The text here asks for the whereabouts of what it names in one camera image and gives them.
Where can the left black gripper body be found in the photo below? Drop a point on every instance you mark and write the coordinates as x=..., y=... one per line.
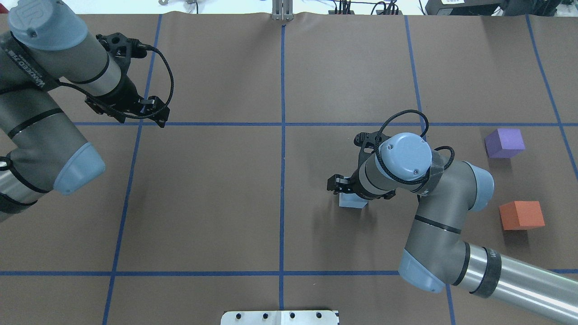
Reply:
x=127, y=93

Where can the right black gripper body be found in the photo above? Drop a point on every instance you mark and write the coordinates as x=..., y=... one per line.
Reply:
x=353, y=184

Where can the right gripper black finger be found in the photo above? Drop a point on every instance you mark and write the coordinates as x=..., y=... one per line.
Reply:
x=339, y=184

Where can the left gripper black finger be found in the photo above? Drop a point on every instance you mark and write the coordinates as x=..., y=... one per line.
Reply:
x=153, y=108

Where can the light blue foam block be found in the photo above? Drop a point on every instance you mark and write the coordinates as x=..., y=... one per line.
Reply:
x=351, y=201

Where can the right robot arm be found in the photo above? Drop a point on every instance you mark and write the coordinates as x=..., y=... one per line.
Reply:
x=435, y=255

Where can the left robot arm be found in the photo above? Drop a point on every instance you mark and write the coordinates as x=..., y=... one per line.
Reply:
x=48, y=46

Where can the purple foam block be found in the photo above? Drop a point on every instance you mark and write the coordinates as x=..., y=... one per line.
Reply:
x=504, y=143

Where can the orange foam block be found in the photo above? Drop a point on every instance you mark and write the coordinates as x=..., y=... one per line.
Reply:
x=521, y=215

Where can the brown paper table cover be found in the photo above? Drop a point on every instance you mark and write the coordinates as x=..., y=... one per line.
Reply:
x=226, y=208

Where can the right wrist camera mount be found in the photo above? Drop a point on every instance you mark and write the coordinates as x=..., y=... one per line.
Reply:
x=367, y=142

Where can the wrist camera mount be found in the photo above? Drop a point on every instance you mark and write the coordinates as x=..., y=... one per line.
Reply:
x=123, y=49
x=367, y=142

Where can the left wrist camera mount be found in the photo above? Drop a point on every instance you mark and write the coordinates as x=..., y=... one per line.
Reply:
x=123, y=49

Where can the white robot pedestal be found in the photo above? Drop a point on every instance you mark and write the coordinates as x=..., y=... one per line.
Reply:
x=290, y=317

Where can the aluminium frame post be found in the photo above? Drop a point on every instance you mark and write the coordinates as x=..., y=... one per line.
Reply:
x=282, y=10

